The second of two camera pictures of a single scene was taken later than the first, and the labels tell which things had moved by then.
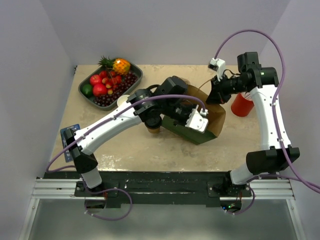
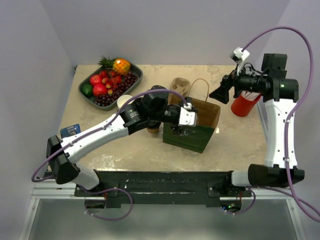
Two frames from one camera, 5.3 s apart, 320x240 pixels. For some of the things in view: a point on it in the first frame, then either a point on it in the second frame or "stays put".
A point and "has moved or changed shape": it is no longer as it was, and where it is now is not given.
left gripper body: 181,112 → 177,130
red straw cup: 242,104 stays put
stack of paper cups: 122,99 stays put
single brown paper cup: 154,131 stays put
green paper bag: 216,116 has moved or changed shape
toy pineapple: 119,66 stays put
